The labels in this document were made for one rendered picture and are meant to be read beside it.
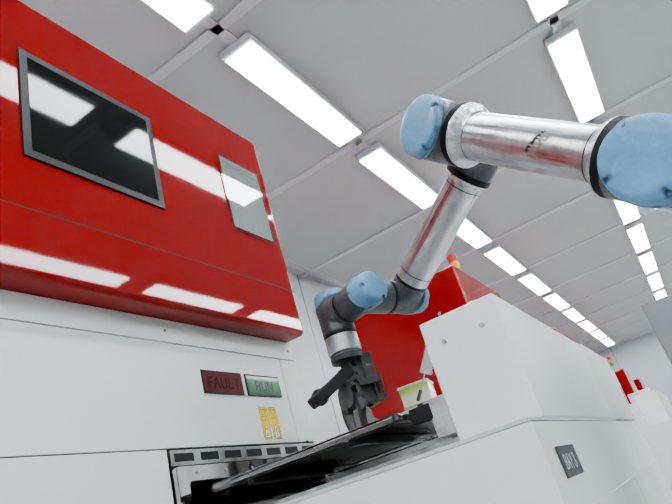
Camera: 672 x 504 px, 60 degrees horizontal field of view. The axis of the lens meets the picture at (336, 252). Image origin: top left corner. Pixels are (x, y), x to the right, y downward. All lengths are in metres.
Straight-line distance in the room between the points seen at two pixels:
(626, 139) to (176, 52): 2.17
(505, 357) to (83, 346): 0.66
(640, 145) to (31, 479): 0.89
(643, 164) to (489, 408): 0.37
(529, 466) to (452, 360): 0.15
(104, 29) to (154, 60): 0.25
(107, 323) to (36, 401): 0.20
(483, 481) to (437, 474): 0.05
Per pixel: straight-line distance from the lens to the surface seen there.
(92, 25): 2.62
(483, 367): 0.67
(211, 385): 1.20
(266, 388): 1.33
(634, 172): 0.83
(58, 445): 0.95
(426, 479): 0.62
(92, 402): 1.01
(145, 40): 2.68
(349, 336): 1.29
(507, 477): 0.60
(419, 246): 1.27
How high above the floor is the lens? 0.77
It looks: 25 degrees up
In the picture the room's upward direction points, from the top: 17 degrees counter-clockwise
